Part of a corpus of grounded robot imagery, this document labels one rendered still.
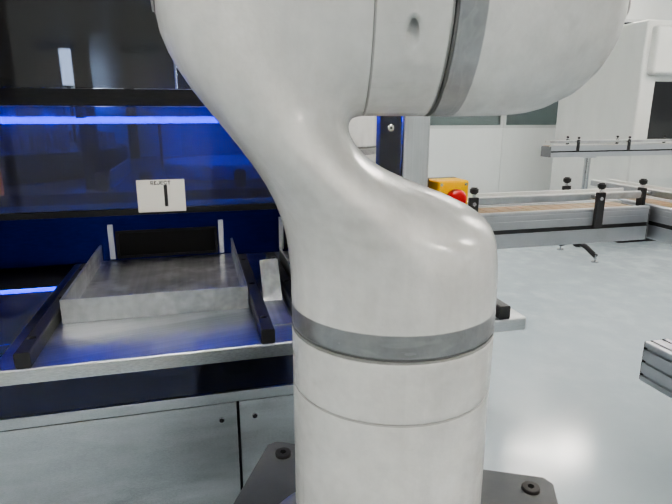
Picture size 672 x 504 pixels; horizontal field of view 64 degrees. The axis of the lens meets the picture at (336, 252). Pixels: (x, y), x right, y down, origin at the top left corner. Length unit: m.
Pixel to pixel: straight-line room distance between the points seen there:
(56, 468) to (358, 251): 1.08
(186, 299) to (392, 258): 0.60
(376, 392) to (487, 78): 0.16
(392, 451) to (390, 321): 0.07
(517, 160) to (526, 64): 6.47
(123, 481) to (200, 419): 0.20
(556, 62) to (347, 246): 0.13
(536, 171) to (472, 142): 0.93
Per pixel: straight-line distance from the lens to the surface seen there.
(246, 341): 0.72
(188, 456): 1.26
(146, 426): 1.22
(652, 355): 1.75
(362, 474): 0.31
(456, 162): 6.35
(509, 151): 6.67
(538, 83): 0.29
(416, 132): 1.13
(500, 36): 0.26
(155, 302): 0.83
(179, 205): 1.05
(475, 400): 0.31
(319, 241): 0.26
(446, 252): 0.27
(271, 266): 0.87
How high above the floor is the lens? 1.16
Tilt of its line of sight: 14 degrees down
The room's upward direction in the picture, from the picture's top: straight up
